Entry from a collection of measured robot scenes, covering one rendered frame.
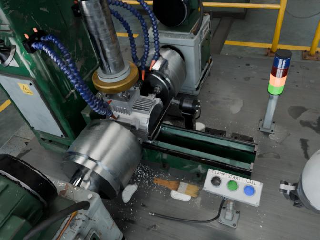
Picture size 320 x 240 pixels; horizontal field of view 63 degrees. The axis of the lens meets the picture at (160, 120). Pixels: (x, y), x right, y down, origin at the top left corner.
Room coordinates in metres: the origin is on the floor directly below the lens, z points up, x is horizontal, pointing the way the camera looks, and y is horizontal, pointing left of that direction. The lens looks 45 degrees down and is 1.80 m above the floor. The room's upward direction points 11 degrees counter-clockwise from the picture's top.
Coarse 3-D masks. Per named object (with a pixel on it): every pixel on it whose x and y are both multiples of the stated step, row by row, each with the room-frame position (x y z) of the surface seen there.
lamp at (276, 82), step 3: (270, 75) 0.83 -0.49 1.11; (270, 78) 0.82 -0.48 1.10; (273, 78) 0.81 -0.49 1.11; (276, 78) 0.80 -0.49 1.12; (279, 78) 0.79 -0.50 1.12; (282, 78) 0.79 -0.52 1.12; (285, 78) 0.80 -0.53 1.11; (270, 81) 0.82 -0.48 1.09; (273, 81) 0.80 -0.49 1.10; (276, 81) 0.80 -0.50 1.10; (279, 81) 0.79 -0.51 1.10; (282, 81) 0.79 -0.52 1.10; (273, 84) 0.80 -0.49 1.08; (276, 84) 0.79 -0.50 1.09; (279, 84) 0.79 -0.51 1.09; (282, 84) 0.79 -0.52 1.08
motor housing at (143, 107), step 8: (144, 96) 0.90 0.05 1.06; (136, 104) 0.81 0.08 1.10; (144, 104) 0.81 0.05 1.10; (152, 104) 0.80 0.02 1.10; (160, 104) 0.84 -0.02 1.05; (136, 112) 0.79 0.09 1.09; (144, 112) 0.77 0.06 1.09; (152, 112) 0.87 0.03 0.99; (120, 120) 0.78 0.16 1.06; (128, 120) 0.77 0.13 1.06; (152, 120) 0.85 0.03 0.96; (128, 128) 0.76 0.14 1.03; (144, 128) 0.72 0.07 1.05; (160, 128) 0.82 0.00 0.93; (136, 136) 0.74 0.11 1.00; (144, 136) 0.71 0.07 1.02
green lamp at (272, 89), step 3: (270, 84) 0.81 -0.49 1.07; (270, 87) 0.81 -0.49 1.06; (273, 87) 0.80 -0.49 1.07; (276, 87) 0.79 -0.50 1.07; (279, 87) 0.79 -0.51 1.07; (282, 87) 0.79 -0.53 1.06; (270, 90) 0.81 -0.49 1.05; (273, 90) 0.80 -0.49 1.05; (276, 90) 0.79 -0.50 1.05; (279, 90) 0.79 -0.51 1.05; (282, 90) 0.80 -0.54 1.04; (273, 93) 0.80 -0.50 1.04; (276, 93) 0.79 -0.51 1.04; (279, 93) 0.79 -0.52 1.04
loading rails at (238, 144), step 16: (176, 128) 0.81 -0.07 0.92; (144, 144) 0.75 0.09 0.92; (160, 144) 0.73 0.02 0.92; (176, 144) 0.78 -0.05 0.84; (192, 144) 0.74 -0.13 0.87; (208, 144) 0.70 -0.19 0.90; (224, 144) 0.67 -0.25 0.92; (240, 144) 0.65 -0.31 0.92; (256, 144) 0.63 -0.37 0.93; (160, 160) 0.71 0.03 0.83; (176, 160) 0.67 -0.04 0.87; (192, 160) 0.63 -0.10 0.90; (208, 160) 0.60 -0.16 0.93; (224, 160) 0.59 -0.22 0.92; (240, 160) 0.63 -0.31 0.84; (240, 176) 0.53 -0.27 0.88
